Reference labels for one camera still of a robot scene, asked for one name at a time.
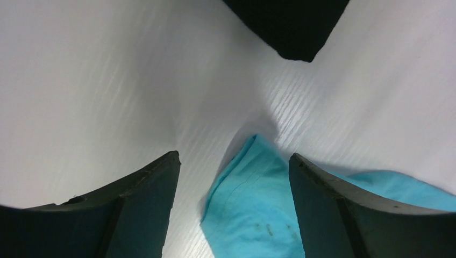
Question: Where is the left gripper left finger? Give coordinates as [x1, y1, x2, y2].
[1, 151, 181, 257]

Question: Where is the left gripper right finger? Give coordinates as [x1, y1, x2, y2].
[289, 153, 455, 257]

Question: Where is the turquoise t shirt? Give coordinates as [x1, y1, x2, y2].
[201, 134, 455, 257]

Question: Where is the black folded t shirt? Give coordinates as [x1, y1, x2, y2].
[224, 0, 349, 63]

